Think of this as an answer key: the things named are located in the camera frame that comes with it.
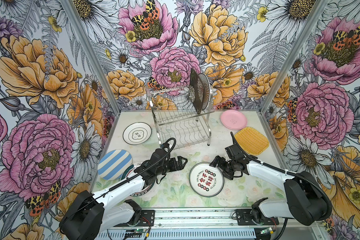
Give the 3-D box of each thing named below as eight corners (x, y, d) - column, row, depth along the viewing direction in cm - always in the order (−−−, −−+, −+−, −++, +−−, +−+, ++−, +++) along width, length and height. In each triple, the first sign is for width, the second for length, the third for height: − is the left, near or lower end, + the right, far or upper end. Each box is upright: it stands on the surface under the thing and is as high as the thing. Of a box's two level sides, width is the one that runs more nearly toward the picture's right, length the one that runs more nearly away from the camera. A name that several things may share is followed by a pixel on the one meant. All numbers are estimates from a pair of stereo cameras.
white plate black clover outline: (121, 144, 105) (120, 142, 103) (127, 124, 116) (126, 122, 114) (149, 144, 105) (148, 142, 103) (153, 124, 116) (152, 122, 114)
